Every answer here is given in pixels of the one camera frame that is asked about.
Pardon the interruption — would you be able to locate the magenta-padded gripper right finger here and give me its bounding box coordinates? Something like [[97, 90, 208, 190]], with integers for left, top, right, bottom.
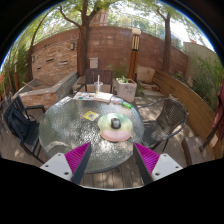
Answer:
[[132, 142, 184, 186]]

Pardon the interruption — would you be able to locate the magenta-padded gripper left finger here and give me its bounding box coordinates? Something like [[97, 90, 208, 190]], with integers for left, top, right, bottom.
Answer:
[[39, 141, 93, 185]]

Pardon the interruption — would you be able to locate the grey computer mouse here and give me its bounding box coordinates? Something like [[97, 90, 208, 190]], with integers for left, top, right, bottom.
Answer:
[[110, 117, 122, 130]]

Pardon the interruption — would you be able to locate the black metal chair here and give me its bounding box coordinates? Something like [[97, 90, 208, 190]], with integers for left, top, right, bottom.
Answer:
[[2, 95, 47, 164]]

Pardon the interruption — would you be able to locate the yellow printed card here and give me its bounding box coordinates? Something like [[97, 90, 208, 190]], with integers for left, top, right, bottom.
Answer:
[[82, 110, 100, 122]]

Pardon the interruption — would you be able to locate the curved wooden bench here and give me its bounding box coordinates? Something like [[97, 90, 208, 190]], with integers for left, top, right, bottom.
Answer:
[[151, 69, 224, 158]]

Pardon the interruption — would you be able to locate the stone raised bed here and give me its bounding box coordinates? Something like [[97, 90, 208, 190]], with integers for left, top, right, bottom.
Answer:
[[18, 70, 79, 111]]

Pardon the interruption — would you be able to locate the thin blue-edged book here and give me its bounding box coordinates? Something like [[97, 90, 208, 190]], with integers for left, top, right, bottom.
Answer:
[[111, 96, 124, 105]]

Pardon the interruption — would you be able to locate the thick white book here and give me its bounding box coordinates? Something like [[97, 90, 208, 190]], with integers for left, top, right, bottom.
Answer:
[[93, 92, 114, 104]]

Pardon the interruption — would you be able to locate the concrete planter with plant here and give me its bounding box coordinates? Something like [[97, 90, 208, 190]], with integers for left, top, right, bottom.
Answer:
[[115, 75, 138, 103]]

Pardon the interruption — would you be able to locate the clear plastic cup with straw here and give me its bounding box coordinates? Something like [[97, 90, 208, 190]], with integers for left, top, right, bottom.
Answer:
[[93, 74, 104, 94]]

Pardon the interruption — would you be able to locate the beige stone block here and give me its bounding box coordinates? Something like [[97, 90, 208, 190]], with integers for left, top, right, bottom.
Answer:
[[136, 65, 156, 84]]

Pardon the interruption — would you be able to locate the dark wooden slatted chair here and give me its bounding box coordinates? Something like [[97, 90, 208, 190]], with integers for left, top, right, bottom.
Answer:
[[75, 68, 115, 94]]

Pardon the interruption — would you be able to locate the thin curved tree trunk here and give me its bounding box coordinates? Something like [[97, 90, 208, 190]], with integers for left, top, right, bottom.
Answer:
[[27, 18, 49, 82]]

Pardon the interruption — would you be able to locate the slender straight tree trunk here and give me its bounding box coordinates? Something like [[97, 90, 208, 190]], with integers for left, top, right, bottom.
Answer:
[[154, 8, 174, 73]]

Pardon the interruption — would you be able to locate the thick tree trunk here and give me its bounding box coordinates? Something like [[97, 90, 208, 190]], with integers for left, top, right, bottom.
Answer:
[[58, 0, 101, 78]]

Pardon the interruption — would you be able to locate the grey wall box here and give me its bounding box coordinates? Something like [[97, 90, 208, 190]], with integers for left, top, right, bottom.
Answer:
[[89, 57, 100, 69]]

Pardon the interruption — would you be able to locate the wooden garden lamp post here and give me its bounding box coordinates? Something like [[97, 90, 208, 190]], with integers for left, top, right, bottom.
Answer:
[[128, 28, 142, 81]]

